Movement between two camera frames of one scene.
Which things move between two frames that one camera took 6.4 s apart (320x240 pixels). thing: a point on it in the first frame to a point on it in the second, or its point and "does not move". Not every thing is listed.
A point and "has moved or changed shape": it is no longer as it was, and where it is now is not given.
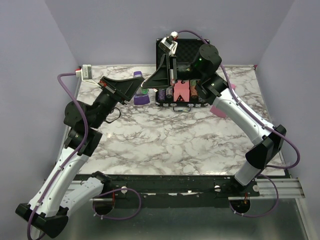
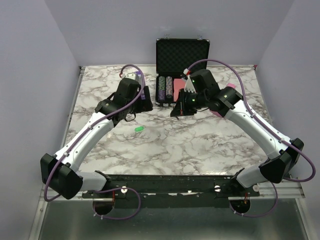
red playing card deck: x=181 y=91 does not move
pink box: x=215 y=111 does not move
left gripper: x=129 y=87 to x=146 y=105
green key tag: x=144 y=91 has moved or changed shape
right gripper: x=159 y=79 to x=180 y=108
